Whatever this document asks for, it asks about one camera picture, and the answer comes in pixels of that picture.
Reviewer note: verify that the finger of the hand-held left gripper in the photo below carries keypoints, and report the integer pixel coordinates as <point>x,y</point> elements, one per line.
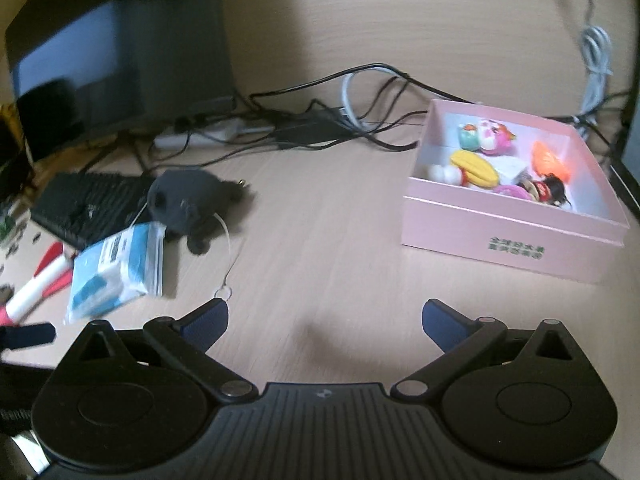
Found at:
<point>35,335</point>

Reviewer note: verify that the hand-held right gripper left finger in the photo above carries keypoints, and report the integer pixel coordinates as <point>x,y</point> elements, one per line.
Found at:
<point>207,320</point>

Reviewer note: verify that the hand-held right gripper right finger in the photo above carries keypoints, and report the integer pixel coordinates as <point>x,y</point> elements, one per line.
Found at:
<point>440,325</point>

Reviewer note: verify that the pink cardboard box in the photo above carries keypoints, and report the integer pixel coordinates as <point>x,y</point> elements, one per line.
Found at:
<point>475,230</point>

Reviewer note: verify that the black plush toy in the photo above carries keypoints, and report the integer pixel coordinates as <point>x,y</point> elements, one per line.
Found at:
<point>190,200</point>

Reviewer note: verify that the yellow corn toy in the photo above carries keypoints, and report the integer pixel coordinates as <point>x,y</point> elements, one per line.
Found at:
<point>475,170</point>

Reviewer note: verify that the teal small toy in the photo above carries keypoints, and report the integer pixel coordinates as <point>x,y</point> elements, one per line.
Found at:
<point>469,137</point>

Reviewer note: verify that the pink round toy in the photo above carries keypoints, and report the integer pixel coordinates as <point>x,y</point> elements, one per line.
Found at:
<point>495,135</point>

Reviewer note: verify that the orange toy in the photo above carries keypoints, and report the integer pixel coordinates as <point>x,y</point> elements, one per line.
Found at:
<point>550,160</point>

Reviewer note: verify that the light wooden desktop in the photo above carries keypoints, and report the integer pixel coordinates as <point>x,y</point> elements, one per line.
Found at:
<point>325,240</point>

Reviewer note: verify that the red white rocket toy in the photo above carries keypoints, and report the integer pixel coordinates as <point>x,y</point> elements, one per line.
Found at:
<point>35,290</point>

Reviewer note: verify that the blue tissue packet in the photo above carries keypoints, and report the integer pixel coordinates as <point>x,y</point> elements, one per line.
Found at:
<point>115,270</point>

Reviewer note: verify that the black keyboard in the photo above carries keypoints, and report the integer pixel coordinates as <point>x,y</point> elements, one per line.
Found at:
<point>90,205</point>

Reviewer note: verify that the white red small toy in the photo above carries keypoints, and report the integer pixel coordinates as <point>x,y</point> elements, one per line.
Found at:
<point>447,175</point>

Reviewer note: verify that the white paper piece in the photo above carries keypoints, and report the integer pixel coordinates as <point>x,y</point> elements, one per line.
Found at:
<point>510,169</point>

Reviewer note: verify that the black yellow object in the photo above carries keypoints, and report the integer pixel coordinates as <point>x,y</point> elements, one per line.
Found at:
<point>12,155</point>

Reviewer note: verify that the white power strip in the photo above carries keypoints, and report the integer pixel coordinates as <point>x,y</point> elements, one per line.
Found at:
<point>210,135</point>

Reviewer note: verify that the black power adapter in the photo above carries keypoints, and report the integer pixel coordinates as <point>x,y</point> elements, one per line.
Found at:
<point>310,130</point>

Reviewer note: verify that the dark glossy screen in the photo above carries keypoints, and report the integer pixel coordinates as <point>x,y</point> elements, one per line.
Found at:
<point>631,160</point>

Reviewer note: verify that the black computer monitor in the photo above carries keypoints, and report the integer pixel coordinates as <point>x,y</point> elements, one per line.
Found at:
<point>125,50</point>

